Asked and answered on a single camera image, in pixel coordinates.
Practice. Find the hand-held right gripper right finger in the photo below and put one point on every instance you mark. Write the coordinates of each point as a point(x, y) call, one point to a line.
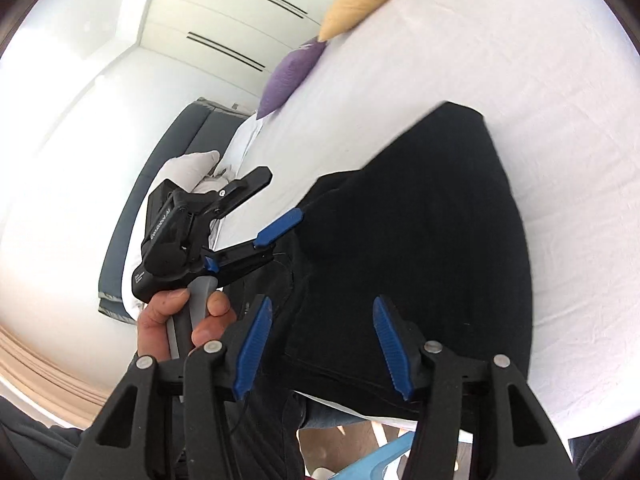
point(392, 350)

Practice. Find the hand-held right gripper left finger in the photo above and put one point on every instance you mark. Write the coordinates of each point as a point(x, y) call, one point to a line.
point(252, 350)

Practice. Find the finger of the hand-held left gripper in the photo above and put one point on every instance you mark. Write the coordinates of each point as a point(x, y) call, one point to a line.
point(280, 225)
point(247, 187)

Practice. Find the black pants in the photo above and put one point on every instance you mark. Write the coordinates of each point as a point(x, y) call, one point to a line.
point(400, 235)

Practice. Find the person's left hand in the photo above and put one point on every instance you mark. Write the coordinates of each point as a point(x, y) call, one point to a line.
point(155, 325)

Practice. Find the white pillow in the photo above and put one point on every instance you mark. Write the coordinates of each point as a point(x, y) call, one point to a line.
point(245, 135)

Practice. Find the folded beige duvet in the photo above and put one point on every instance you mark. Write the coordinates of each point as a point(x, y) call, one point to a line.
point(192, 167)

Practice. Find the dark grey headboard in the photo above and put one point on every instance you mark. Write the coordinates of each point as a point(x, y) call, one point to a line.
point(170, 150)

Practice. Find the person's right leg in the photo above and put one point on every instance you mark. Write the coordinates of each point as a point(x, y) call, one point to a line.
point(340, 437)

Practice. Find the purple pillow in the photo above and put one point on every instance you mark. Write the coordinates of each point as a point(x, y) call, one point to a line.
point(290, 77)

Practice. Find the white wardrobe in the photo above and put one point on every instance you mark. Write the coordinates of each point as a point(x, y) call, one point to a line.
point(225, 10)

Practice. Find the yellow pillow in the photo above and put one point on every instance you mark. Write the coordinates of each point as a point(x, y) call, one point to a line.
point(360, 0)

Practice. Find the bed with white sheet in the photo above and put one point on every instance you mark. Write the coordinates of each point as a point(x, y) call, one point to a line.
point(475, 60)

